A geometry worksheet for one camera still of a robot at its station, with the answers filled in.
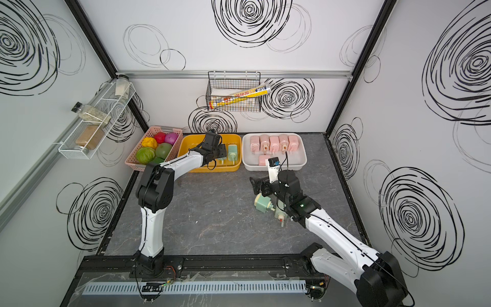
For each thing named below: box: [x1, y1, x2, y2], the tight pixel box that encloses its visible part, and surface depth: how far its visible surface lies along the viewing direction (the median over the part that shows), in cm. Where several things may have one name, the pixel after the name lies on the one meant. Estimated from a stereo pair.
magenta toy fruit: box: [164, 132, 180, 146], surface depth 113 cm
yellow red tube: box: [209, 85, 272, 109], surface depth 86 cm
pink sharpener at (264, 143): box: [260, 134, 270, 155], surface depth 110 cm
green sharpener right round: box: [274, 206, 289, 228], surface depth 82 cm
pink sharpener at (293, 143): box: [287, 134, 300, 153], surface depth 110 cm
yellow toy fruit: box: [141, 136, 158, 150], surface depth 110 cm
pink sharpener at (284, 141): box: [278, 133, 289, 155], surface depth 110 cm
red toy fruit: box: [154, 131, 167, 144], surface depth 114 cm
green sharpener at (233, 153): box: [227, 144, 238, 166], surface depth 104 cm
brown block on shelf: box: [75, 125, 105, 151], surface depth 69 cm
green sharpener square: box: [254, 193, 275, 213], surface depth 86 cm
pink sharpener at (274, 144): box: [269, 135, 281, 155], surface depth 110 cm
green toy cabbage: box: [136, 147, 156, 166], surface depth 104 cm
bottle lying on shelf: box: [70, 101, 112, 125], surface depth 73 cm
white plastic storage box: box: [241, 132, 308, 172], surface depth 110 cm
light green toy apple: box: [155, 142, 172, 160], surface depth 104 cm
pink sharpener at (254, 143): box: [249, 135, 261, 155], surface depth 110 cm
